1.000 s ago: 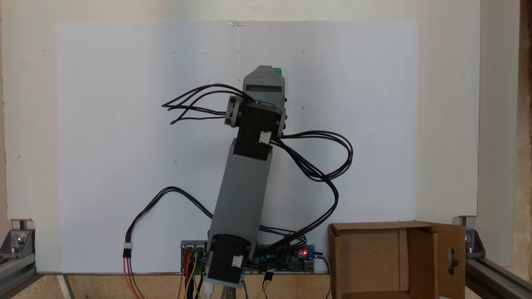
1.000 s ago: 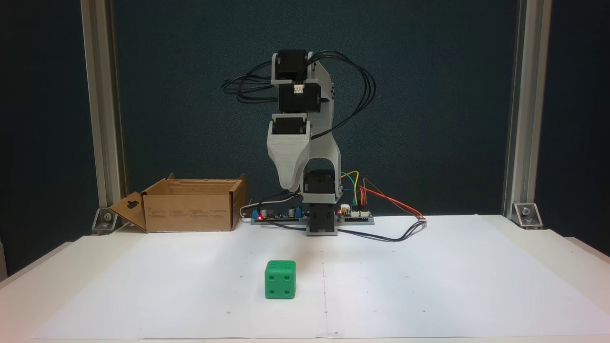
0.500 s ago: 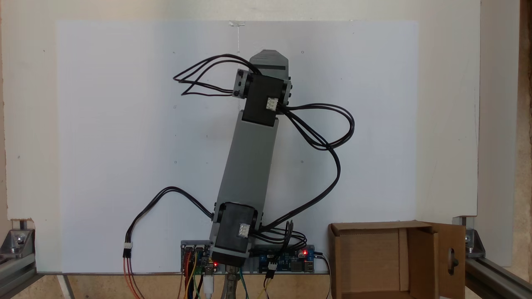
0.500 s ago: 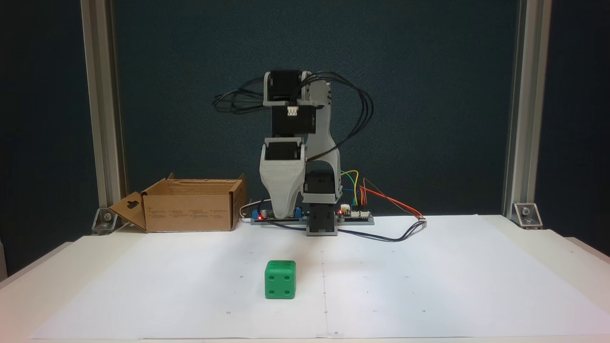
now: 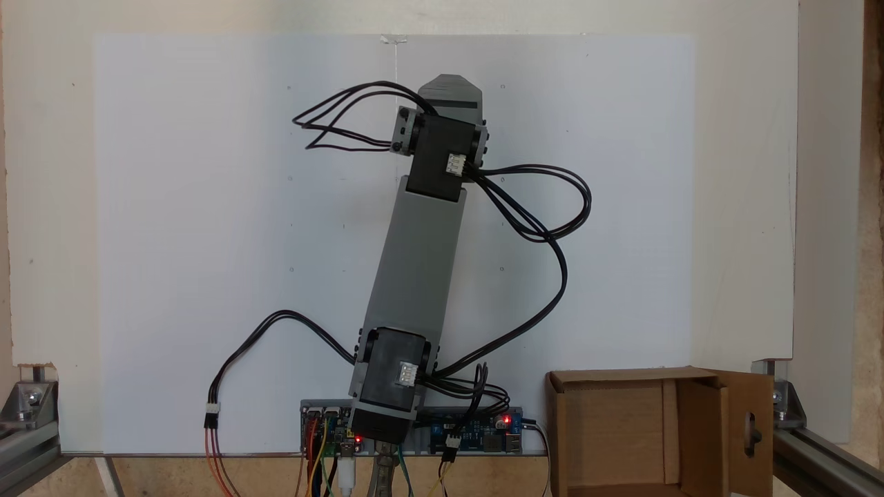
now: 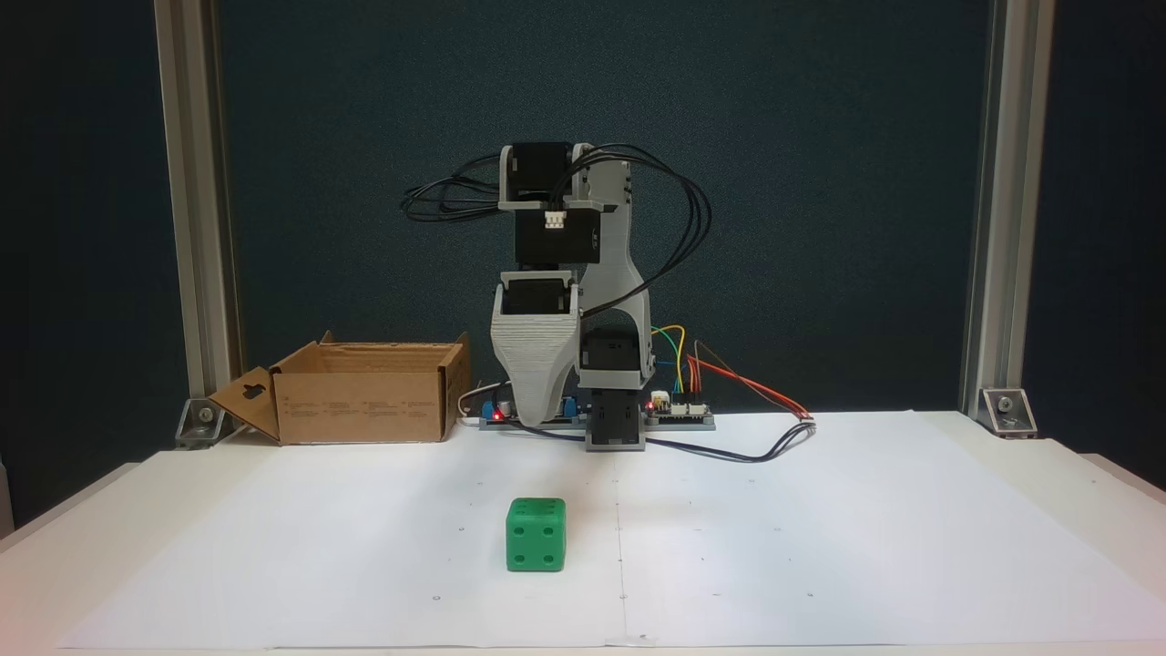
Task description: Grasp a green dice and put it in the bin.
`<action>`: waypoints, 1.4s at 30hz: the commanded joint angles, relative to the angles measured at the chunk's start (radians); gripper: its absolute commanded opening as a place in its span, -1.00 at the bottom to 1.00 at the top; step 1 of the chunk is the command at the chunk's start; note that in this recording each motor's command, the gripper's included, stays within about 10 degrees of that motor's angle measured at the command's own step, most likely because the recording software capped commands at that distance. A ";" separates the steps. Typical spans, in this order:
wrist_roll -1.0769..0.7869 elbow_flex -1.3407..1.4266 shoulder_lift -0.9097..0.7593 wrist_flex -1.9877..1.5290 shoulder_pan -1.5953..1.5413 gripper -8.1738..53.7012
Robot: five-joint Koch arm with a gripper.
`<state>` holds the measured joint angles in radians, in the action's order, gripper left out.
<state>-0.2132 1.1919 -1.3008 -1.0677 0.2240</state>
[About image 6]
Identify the brown cardboard box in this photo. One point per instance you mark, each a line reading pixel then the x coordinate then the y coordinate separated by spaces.
pixel 364 405

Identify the clear tape piece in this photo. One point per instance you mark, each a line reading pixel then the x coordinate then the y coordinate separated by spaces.
pixel 640 640

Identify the metal corner bracket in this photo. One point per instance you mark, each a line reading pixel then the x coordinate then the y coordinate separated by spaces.
pixel 202 421
pixel 1009 410

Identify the aluminium frame profile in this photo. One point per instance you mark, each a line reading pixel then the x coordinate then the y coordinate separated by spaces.
pixel 196 182
pixel 1007 182

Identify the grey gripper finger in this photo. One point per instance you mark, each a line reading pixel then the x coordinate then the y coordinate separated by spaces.
pixel 524 387
pixel 551 387

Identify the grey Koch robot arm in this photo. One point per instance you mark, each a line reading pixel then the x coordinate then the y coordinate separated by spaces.
pixel 619 273

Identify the green dice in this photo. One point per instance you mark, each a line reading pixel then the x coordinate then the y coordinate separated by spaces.
pixel 536 538

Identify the blue circuit board red LED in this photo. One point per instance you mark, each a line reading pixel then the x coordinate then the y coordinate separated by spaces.
pixel 569 410

